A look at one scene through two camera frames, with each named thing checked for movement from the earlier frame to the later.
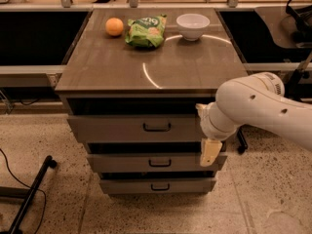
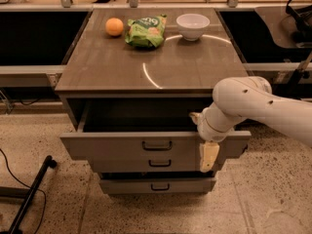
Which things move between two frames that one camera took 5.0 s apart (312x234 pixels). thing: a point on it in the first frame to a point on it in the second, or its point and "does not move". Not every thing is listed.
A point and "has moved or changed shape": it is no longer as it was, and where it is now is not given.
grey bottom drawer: (157, 186) does not move
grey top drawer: (136, 129) has moved or changed shape
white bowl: (192, 25) does not move
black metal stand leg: (36, 182) does not move
